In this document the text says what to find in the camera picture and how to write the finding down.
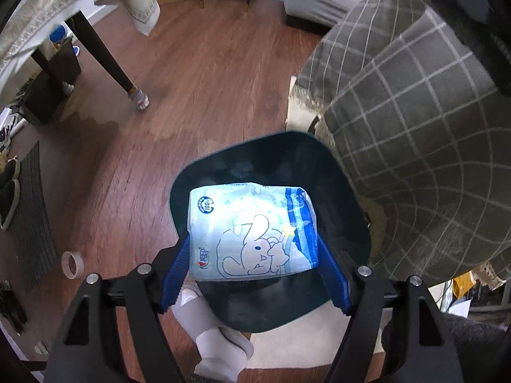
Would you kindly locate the grey checked round tablecloth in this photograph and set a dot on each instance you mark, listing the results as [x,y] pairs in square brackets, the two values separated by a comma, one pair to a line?
[422,135]

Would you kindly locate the dark table leg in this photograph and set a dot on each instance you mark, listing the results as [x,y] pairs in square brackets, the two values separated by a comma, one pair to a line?
[90,40]

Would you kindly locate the dark floor mat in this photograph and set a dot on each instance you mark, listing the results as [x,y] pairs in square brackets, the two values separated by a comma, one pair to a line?
[30,227]

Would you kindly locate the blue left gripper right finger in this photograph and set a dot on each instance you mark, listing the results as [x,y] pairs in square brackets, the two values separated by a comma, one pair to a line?
[334,280]

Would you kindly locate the white sock foot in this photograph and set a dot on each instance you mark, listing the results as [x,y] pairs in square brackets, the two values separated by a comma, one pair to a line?
[224,352]

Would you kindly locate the beige tablecloth side table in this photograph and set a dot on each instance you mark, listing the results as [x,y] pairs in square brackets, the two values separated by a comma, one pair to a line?
[33,20]

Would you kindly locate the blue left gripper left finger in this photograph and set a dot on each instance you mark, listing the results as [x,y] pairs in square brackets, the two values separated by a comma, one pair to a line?
[175,275]

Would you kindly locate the tape roll on floor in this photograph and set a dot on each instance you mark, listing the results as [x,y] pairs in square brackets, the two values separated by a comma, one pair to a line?
[72,264]

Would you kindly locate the blue tissue pack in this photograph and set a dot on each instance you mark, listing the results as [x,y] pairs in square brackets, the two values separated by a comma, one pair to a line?
[249,231]

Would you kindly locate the teal plastic trash bin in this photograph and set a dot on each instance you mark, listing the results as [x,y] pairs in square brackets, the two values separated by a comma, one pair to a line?
[289,159]

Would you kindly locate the dark shoe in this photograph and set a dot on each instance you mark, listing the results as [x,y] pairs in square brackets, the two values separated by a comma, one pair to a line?
[9,199]

